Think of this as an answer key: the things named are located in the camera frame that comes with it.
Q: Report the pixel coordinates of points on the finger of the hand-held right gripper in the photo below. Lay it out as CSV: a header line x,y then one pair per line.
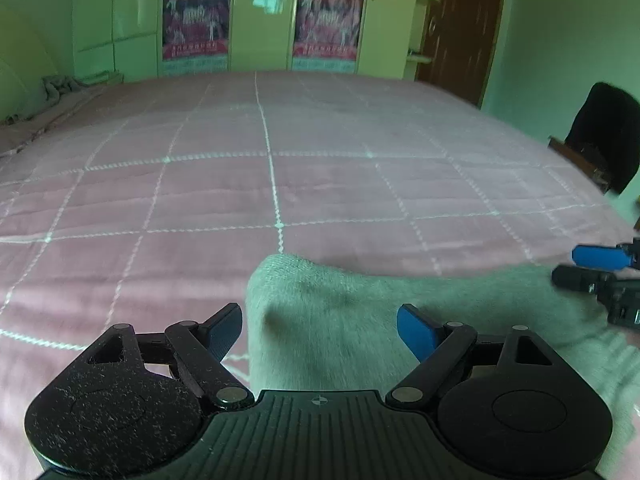
x,y
580,276
600,257

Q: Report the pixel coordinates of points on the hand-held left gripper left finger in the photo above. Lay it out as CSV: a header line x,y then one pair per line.
x,y
225,327

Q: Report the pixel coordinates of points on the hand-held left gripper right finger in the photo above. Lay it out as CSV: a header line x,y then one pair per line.
x,y
416,332

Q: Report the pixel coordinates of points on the green towel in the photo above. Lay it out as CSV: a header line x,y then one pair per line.
x,y
340,320

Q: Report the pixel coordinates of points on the wooden chair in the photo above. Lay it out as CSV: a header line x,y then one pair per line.
x,y
585,160

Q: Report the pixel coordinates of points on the dark chair with garment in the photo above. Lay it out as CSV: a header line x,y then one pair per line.
x,y
610,130

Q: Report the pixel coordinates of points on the bed with pink quilt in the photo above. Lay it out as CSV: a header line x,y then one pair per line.
x,y
250,190

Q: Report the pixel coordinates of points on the brown wooden door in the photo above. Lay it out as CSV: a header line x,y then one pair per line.
x,y
462,25

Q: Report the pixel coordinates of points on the crumpled grey cloth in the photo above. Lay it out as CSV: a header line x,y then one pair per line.
x,y
62,87

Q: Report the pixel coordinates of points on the light green wardrobe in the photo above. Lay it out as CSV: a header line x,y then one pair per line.
x,y
260,25

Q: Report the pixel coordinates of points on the pink printed wardrobe poster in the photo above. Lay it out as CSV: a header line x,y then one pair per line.
x,y
327,20
197,20

